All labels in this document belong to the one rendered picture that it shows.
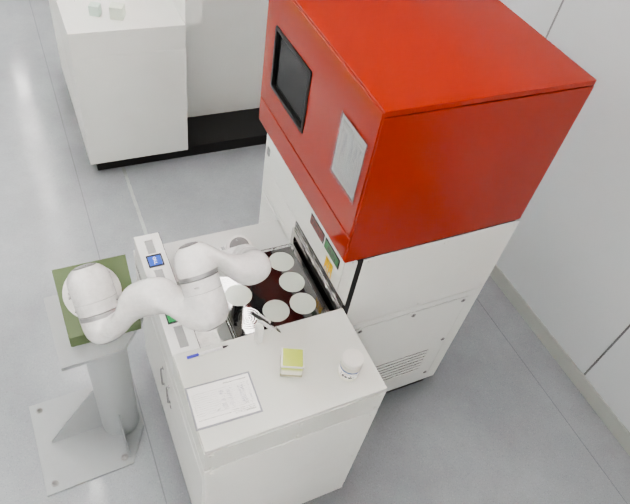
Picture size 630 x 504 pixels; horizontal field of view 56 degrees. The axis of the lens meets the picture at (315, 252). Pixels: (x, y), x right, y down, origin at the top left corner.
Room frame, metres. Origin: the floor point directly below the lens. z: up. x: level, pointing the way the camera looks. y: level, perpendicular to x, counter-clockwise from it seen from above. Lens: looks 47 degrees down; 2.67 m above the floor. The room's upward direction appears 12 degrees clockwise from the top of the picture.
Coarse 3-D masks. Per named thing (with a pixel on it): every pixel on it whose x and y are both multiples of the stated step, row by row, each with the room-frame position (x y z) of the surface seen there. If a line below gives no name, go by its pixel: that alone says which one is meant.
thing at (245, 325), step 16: (272, 272) 1.47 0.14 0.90; (224, 288) 1.35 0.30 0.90; (256, 288) 1.38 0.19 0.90; (272, 288) 1.40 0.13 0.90; (304, 288) 1.43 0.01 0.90; (256, 304) 1.31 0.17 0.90; (288, 304) 1.34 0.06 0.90; (320, 304) 1.37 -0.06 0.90; (240, 320) 1.22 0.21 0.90; (256, 320) 1.24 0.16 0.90; (288, 320) 1.27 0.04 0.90; (240, 336) 1.16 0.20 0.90
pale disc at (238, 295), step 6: (228, 288) 1.35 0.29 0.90; (234, 288) 1.36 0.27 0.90; (240, 288) 1.36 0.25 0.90; (246, 288) 1.37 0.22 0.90; (228, 294) 1.33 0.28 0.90; (234, 294) 1.33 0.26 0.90; (240, 294) 1.34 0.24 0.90; (246, 294) 1.34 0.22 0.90; (228, 300) 1.30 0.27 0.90; (234, 300) 1.30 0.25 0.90; (240, 300) 1.31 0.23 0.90; (246, 300) 1.32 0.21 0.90
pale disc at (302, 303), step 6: (300, 294) 1.40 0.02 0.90; (306, 294) 1.40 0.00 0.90; (294, 300) 1.36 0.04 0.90; (300, 300) 1.37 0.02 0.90; (306, 300) 1.37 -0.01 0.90; (312, 300) 1.38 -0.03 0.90; (294, 306) 1.33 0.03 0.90; (300, 306) 1.34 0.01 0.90; (306, 306) 1.35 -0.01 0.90; (312, 306) 1.35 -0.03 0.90; (300, 312) 1.31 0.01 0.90; (306, 312) 1.32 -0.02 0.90
